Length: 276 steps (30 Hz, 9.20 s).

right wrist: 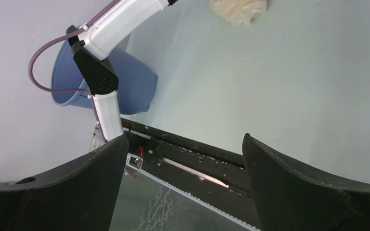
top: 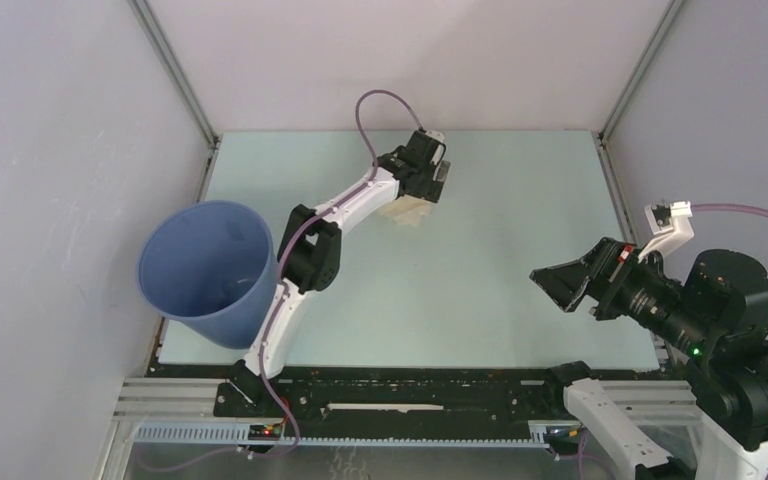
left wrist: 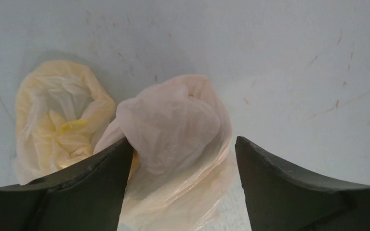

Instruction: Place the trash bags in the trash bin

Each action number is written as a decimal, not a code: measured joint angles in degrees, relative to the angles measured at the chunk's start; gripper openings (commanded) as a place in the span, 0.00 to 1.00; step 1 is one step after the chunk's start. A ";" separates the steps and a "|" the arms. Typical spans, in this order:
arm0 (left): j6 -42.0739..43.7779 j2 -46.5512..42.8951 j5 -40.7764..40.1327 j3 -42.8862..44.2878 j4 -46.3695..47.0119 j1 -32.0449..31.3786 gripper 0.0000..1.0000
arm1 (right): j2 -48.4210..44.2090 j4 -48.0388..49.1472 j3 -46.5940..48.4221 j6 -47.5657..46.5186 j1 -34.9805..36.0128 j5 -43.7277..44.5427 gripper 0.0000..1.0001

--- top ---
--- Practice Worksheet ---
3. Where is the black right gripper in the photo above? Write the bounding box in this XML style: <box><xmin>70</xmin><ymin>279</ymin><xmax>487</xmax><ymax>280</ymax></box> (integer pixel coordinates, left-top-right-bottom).
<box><xmin>529</xmin><ymin>229</ymin><xmax>713</xmax><ymax>350</ymax></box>

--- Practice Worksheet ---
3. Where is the translucent yellowish trash bag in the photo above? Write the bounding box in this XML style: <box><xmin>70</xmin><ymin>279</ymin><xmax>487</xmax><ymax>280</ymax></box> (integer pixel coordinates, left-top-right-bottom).
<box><xmin>377</xmin><ymin>196</ymin><xmax>433</xmax><ymax>227</ymax></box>

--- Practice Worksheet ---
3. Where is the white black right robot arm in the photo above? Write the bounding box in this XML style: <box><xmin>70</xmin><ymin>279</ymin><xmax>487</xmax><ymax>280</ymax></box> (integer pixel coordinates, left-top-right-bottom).
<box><xmin>530</xmin><ymin>238</ymin><xmax>768</xmax><ymax>479</ymax></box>

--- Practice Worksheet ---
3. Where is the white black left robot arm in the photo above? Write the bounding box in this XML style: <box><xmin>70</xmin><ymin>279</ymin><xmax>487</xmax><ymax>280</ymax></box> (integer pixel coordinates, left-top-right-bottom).
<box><xmin>237</xmin><ymin>128</ymin><xmax>450</xmax><ymax>417</ymax></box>

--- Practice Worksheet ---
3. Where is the blue plastic trash bin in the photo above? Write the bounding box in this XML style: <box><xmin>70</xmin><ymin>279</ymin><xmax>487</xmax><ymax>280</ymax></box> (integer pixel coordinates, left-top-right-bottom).
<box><xmin>136</xmin><ymin>200</ymin><xmax>278</xmax><ymax>350</ymax></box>

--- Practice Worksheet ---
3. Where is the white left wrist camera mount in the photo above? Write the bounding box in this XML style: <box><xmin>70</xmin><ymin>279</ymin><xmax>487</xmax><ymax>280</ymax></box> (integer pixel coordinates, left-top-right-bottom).
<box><xmin>424</xmin><ymin>130</ymin><xmax>451</xmax><ymax>183</ymax></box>

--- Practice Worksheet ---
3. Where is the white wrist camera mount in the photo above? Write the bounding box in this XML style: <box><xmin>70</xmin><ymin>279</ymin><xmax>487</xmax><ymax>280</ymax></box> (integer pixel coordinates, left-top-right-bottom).
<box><xmin>424</xmin><ymin>130</ymin><xmax>451</xmax><ymax>183</ymax></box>
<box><xmin>638</xmin><ymin>201</ymin><xmax>694</xmax><ymax>261</ymax></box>

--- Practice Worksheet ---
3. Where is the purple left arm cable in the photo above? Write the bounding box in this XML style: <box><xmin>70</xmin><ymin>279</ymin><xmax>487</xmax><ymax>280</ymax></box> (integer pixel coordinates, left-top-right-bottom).
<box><xmin>132</xmin><ymin>89</ymin><xmax>425</xmax><ymax>473</ymax></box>

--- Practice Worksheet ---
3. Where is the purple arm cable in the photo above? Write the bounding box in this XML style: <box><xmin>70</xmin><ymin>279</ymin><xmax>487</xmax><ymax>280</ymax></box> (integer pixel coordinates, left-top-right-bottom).
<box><xmin>132</xmin><ymin>89</ymin><xmax>425</xmax><ymax>473</ymax></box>
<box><xmin>688</xmin><ymin>203</ymin><xmax>768</xmax><ymax>241</ymax></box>

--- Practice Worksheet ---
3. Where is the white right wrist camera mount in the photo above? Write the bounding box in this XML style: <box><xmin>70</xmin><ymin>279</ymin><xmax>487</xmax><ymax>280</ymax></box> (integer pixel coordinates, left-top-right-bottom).
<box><xmin>638</xmin><ymin>201</ymin><xmax>694</xmax><ymax>261</ymax></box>

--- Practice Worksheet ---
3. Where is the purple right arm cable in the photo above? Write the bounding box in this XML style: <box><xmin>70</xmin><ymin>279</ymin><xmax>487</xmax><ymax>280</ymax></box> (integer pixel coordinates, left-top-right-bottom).
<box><xmin>688</xmin><ymin>203</ymin><xmax>768</xmax><ymax>241</ymax></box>

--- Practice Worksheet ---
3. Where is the right corner aluminium post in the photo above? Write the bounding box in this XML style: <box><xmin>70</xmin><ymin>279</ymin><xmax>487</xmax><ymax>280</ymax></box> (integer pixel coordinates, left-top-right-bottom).
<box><xmin>599</xmin><ymin>0</ymin><xmax>689</xmax><ymax>144</ymax></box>

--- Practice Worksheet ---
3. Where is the corner aluminium post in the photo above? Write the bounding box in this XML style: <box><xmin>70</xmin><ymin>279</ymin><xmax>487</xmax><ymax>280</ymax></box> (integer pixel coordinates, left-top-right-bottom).
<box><xmin>128</xmin><ymin>0</ymin><xmax>219</xmax><ymax>148</ymax></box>
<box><xmin>599</xmin><ymin>0</ymin><xmax>689</xmax><ymax>144</ymax></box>

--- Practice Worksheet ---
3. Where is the left corner aluminium post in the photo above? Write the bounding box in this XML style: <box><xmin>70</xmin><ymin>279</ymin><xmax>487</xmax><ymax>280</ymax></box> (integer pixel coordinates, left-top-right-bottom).
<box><xmin>128</xmin><ymin>0</ymin><xmax>219</xmax><ymax>148</ymax></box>

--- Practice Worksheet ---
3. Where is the light blue slotted cable duct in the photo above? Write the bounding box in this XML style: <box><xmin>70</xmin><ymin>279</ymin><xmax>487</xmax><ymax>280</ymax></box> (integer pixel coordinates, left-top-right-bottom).
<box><xmin>132</xmin><ymin>422</ymin><xmax>547</xmax><ymax>448</ymax></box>

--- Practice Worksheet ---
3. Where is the aluminium frame rail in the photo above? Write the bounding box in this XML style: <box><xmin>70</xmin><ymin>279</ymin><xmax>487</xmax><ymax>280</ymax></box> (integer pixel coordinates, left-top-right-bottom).
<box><xmin>113</xmin><ymin>377</ymin><xmax>222</xmax><ymax>421</ymax></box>

